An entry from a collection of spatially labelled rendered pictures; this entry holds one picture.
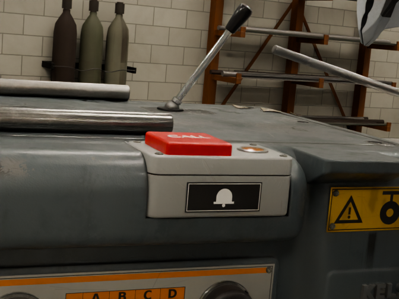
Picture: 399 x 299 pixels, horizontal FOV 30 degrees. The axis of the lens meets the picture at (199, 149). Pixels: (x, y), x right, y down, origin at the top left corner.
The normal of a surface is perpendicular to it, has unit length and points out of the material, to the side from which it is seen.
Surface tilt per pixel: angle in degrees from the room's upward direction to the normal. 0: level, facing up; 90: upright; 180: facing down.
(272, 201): 90
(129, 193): 84
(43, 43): 90
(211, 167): 90
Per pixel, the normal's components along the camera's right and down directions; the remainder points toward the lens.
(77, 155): 0.25, -0.80
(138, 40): 0.49, 0.18
